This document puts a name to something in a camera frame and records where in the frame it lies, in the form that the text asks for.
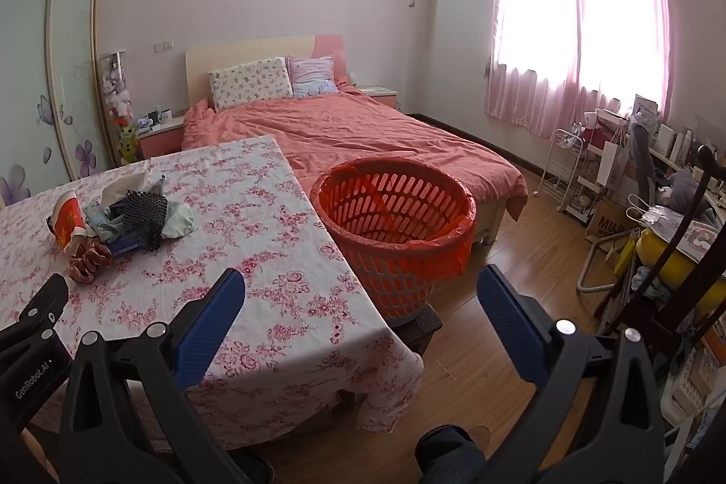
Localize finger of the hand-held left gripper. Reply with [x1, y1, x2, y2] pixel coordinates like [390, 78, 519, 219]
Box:
[0, 272, 70, 356]

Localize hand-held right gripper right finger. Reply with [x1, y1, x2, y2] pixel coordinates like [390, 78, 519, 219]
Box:
[476, 264, 666, 484]

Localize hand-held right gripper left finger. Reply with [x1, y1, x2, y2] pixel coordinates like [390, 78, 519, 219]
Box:
[57, 267, 247, 484]

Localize red paper cup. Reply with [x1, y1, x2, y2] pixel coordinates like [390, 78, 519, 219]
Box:
[47, 190, 90, 251]

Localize dark blue wrapper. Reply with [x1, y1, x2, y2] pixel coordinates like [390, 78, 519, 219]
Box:
[105, 233, 141, 256]

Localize orange plastic basket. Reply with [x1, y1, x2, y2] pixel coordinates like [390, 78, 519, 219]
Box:
[311, 156, 477, 324]

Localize black mesh net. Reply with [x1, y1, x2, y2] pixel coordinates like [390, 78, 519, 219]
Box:
[116, 192, 170, 252]

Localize white paper tissue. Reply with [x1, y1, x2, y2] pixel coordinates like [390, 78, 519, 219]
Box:
[101, 171, 151, 210]

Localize dark wooden stool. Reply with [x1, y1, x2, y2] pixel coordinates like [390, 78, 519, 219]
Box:
[391, 303, 443, 357]

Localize pink floral tablecloth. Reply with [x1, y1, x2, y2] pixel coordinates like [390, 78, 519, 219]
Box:
[0, 135, 425, 456]

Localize brown slipper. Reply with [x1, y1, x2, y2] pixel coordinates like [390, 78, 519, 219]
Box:
[470, 424, 495, 458]

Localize dark wooden chair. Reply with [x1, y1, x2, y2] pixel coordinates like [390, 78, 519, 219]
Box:
[593, 144, 726, 384]

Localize printed cardboard box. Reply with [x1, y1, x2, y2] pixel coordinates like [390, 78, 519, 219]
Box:
[586, 197, 639, 249]

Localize person's right leg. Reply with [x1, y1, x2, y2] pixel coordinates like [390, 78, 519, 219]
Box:
[416, 424, 487, 484]

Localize white storage trolley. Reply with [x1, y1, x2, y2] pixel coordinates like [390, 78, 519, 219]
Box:
[570, 144, 603, 225]

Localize yellow plastic tub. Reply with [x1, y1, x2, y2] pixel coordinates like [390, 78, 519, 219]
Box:
[635, 228, 726, 288]

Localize green yellow plush toy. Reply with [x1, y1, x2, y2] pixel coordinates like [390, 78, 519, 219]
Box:
[117, 121, 140, 165]

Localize pink nightstand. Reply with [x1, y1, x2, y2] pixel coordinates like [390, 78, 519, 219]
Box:
[136, 114, 187, 161]

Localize white paper bag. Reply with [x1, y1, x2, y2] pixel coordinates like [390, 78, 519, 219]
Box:
[595, 127, 632, 187]

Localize magazine with red print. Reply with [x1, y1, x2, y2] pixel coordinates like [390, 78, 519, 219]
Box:
[677, 220, 719, 256]

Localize cluttered desk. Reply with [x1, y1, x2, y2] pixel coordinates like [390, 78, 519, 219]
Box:
[647, 121, 726, 224]

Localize salmon duvet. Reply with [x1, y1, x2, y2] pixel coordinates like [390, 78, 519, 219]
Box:
[181, 84, 530, 222]

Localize sliding wardrobe with flower print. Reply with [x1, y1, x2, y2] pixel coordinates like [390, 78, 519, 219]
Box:
[0, 0, 114, 210]

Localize white floral pillow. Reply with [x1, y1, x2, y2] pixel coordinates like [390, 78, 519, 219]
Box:
[209, 57, 293, 112]

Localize beige nightstand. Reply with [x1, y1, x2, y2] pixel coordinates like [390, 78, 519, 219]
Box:
[357, 86, 399, 111]

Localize pink striped pillow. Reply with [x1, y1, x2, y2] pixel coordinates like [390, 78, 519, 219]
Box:
[286, 55, 340, 98]

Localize bed with beige headboard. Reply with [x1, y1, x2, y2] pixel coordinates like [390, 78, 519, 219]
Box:
[184, 35, 530, 247]

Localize white metal tube frame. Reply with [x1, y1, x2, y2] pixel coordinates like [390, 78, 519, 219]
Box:
[575, 229, 625, 295]

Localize white wire rack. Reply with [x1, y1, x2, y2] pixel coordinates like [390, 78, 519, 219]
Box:
[539, 122, 588, 213]

